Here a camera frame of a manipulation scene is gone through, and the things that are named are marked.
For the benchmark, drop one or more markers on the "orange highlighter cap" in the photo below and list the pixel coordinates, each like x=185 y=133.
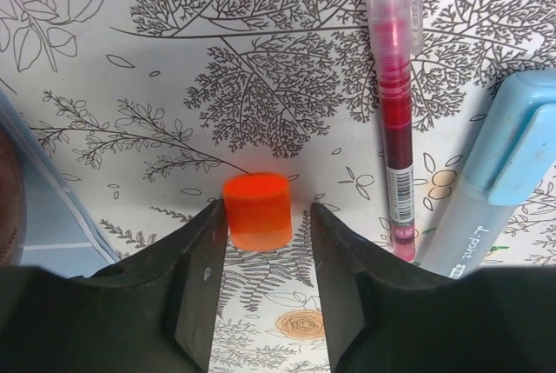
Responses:
x=258 y=208

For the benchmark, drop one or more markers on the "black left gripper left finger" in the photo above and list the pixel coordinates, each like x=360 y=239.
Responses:
x=153 y=311

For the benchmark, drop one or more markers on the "clear pen cap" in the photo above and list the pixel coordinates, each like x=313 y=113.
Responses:
x=395 y=26

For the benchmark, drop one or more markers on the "light blue highlighter marker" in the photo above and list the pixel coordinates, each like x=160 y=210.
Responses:
x=466 y=232

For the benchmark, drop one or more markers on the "pink red pen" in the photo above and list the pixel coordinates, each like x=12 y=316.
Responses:
x=393 y=73

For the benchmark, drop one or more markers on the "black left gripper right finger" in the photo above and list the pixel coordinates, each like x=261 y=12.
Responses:
x=382 y=314

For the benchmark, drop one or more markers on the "light blue highlighter cap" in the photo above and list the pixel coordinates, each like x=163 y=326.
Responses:
x=516 y=143

